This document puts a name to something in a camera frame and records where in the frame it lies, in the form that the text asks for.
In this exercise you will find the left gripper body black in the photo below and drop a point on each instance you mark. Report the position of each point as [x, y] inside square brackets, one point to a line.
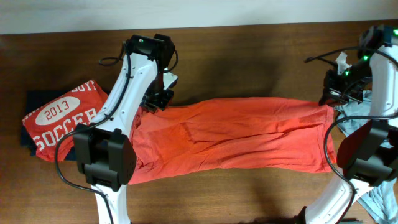
[158, 100]

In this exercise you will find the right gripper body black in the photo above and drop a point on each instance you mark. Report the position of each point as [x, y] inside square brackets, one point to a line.
[348, 84]

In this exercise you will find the plain orange-red t-shirt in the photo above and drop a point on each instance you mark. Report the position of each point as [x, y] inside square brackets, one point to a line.
[226, 133]

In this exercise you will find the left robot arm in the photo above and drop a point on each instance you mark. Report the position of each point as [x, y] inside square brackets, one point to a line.
[104, 151]

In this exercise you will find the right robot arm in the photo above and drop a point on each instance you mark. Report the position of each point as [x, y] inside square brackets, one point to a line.
[367, 157]

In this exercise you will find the folded red soccer shirt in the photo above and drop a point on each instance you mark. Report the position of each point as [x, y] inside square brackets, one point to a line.
[47, 124]

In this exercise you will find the folded navy blue garment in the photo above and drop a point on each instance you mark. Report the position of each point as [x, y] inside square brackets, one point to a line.
[35, 99]

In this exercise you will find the light blue crumpled shirt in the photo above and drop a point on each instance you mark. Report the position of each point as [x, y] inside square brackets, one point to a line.
[380, 202]

